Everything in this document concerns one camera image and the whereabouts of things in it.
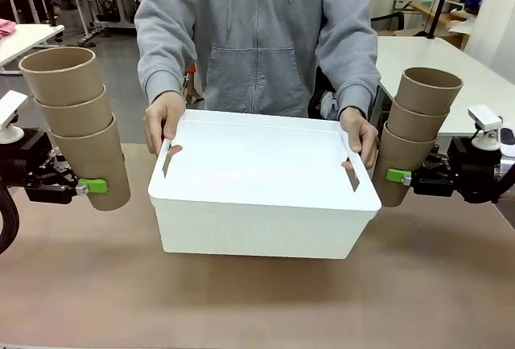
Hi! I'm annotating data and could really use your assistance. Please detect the person's right forearm grey sleeve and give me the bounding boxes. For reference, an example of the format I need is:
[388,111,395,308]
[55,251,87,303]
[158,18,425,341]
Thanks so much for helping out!
[138,49,198,105]

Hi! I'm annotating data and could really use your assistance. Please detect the white table with pink cloth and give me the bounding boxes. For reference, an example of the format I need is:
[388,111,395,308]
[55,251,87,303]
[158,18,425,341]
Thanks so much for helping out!
[0,23,65,75]

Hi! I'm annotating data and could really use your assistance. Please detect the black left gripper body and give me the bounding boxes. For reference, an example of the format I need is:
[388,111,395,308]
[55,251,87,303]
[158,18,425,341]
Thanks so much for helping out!
[7,127,78,205]

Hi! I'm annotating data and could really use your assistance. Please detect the person in grey hoodie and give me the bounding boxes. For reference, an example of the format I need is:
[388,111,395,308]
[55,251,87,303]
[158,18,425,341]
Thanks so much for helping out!
[134,0,382,121]

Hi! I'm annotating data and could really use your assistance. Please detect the person's left forearm grey sleeve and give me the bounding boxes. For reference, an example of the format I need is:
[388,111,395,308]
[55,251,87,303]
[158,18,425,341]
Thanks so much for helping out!
[319,49,382,113]

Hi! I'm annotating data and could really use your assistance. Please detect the white plastic basket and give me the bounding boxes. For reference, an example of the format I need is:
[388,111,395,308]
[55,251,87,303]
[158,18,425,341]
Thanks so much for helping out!
[147,108,382,261]

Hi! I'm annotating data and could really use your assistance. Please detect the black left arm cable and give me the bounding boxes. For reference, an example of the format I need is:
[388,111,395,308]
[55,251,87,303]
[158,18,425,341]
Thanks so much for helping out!
[0,186,20,256]

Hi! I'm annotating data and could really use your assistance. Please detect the black chair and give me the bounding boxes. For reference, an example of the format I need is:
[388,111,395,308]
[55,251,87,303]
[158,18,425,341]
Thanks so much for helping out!
[369,10,406,33]

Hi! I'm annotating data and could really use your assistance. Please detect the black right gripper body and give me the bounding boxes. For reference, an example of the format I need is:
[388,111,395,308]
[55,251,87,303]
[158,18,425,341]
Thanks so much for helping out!
[425,138,498,203]

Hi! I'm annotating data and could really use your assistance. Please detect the person's left hand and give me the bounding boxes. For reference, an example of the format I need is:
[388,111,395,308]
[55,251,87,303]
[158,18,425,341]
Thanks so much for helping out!
[340,105,380,167]

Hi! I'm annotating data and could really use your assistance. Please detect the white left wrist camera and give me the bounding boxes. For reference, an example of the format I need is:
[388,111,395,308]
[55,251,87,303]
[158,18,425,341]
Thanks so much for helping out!
[0,90,30,143]

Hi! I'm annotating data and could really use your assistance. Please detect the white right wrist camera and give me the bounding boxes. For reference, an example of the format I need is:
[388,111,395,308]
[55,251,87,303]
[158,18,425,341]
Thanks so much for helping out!
[467,104,505,149]

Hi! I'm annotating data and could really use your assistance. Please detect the stack of brown cups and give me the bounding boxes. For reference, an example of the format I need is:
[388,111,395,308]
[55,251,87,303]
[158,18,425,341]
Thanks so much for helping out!
[50,113,132,211]

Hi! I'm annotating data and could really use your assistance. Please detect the large white table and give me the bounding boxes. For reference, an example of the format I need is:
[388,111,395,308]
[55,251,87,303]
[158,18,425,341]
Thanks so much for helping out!
[376,35,515,138]

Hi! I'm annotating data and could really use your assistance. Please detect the person's right hand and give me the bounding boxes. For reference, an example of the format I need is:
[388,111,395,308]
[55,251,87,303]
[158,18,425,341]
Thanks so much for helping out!
[143,92,188,157]

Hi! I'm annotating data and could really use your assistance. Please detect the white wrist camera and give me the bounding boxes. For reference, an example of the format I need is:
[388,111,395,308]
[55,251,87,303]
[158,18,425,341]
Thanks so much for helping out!
[0,90,30,143]
[467,104,505,149]

